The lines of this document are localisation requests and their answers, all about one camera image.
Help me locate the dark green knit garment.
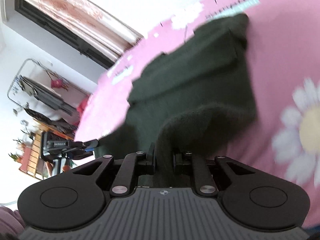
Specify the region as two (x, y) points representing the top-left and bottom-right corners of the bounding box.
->
(95, 14), (257, 187)

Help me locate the metal clothes rack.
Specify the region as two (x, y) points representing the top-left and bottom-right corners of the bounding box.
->
(7, 59), (89, 123)

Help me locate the wooden drawer cabinet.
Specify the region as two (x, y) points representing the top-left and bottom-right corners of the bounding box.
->
(18, 120), (74, 180)

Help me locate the beige satin curtain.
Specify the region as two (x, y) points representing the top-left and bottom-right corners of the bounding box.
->
(25, 0), (142, 61)

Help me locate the pink floral bed sheet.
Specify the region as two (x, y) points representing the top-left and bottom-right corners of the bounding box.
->
(74, 0), (319, 198)

